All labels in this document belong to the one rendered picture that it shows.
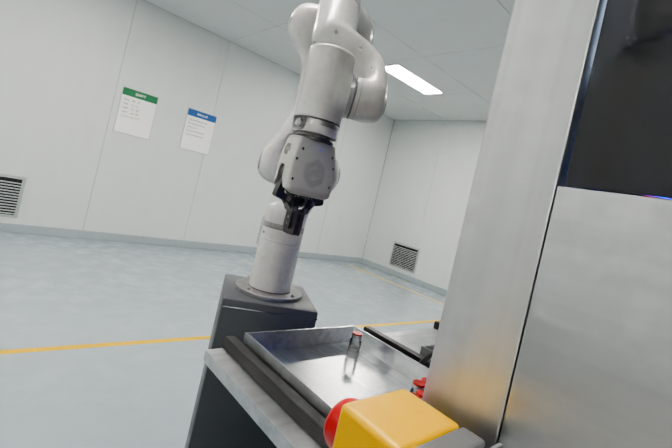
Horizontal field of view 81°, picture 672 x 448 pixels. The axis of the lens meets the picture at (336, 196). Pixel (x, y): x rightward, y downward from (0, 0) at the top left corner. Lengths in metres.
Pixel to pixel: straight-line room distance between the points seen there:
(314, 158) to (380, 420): 0.47
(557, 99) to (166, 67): 5.48
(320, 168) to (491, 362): 0.46
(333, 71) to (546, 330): 0.52
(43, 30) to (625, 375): 5.43
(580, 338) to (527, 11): 0.25
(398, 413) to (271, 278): 0.83
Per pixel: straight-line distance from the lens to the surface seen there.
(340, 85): 0.69
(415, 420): 0.31
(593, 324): 0.31
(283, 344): 0.75
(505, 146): 0.34
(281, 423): 0.56
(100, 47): 5.52
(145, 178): 5.60
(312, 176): 0.68
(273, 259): 1.09
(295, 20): 1.12
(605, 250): 0.30
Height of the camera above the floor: 1.17
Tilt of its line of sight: level
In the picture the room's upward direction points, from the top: 13 degrees clockwise
